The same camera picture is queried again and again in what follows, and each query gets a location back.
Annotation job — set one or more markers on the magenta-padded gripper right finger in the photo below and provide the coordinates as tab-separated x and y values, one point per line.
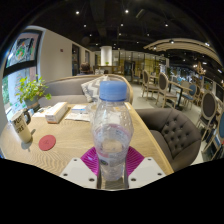
146	171

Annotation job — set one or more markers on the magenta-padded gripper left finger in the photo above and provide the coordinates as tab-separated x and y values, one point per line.
78	171

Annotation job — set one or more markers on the clear blue-capped water bottle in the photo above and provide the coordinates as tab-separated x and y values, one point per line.
112	133

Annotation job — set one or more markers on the flat round red coaster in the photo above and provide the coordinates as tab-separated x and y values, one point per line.
47	142

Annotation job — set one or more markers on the grey tufted armchair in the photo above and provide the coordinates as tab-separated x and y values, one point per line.
176	133

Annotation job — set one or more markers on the white printed booklet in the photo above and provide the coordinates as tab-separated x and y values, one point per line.
77	115

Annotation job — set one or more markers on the cream tissue box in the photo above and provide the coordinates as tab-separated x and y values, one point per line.
56	112

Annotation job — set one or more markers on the white printed mug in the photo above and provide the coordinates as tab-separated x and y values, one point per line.
20	128

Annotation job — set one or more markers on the grey white chevron cushion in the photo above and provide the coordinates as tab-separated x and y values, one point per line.
90	88

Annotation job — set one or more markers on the grey upholstered sofa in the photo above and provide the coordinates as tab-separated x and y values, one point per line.
63	88

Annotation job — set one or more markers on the group of dining chairs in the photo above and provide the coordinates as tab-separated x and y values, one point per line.
163	85

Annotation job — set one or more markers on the green potted plant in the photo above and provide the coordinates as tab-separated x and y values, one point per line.
31	90

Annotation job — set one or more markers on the person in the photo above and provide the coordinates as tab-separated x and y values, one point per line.
85	69

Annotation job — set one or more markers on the window with colourful stickers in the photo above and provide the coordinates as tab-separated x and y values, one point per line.
21	53

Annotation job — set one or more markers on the group of ceiling lights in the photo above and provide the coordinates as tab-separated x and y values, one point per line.
140	23

